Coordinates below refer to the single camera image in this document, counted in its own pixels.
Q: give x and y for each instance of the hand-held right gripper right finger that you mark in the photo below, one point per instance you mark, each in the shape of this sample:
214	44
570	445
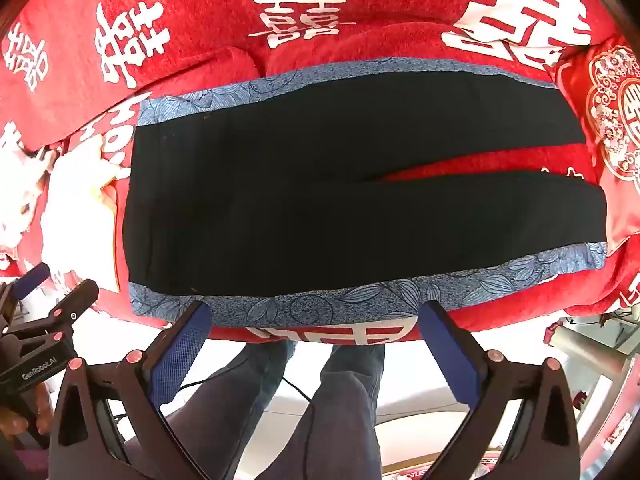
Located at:
450	355

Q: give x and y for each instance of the red printed blanket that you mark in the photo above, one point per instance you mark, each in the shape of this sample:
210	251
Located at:
390	0

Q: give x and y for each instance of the black pants with blue stripe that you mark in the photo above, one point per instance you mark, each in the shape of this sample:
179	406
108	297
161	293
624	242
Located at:
300	185

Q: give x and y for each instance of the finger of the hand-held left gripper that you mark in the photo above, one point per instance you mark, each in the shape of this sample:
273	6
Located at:
75	301
31	280

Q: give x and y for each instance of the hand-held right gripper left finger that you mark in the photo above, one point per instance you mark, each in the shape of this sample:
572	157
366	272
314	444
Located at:
184	347

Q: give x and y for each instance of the red patterned pillow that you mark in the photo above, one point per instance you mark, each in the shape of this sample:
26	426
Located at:
580	90

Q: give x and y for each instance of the person's right leg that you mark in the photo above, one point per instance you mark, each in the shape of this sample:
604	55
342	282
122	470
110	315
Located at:
340	400

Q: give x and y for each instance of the person's left hand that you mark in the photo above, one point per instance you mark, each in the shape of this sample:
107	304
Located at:
12	425

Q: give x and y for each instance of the white crumpled cloth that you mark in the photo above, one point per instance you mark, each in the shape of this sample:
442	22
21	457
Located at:
75	200

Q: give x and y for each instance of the metal table frame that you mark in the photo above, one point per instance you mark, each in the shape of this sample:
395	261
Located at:
585	345

